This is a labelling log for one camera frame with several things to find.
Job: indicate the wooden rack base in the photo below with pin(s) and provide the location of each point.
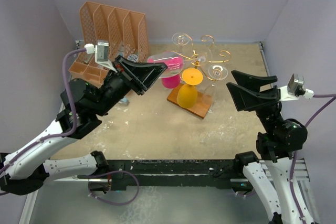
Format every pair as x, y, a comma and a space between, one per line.
200, 109

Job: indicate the gold wire glass rack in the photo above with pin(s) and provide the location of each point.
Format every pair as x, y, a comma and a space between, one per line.
223, 57

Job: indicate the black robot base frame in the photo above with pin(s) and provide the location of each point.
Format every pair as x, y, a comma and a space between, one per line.
218, 173

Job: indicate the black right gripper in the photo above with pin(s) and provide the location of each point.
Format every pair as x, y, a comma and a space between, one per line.
245, 99

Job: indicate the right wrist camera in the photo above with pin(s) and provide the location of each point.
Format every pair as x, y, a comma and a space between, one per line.
294, 89

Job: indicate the peach plastic file organizer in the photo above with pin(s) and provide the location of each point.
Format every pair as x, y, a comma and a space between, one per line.
125, 30

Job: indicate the round blue patterned tin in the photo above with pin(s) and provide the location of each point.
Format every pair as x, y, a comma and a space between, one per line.
133, 57

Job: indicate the pink plastic wine glass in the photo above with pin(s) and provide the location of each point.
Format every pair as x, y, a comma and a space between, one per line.
170, 78

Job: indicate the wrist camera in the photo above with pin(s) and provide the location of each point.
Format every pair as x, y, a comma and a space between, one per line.
294, 89
101, 53

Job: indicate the light blue correction tape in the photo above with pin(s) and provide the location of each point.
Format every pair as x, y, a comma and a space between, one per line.
124, 101

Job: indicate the clear wine glass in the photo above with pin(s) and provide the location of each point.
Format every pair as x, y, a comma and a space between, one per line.
187, 60
180, 39

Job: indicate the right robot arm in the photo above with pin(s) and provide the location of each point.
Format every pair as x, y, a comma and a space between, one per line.
273, 177

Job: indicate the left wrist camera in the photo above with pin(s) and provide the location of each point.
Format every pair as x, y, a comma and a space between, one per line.
101, 53

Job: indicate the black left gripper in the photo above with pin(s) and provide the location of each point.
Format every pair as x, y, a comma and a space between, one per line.
138, 76

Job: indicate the yellow plastic wine glass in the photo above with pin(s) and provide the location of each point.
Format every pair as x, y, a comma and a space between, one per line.
187, 94

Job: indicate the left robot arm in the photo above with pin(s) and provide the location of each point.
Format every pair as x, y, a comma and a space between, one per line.
29, 168

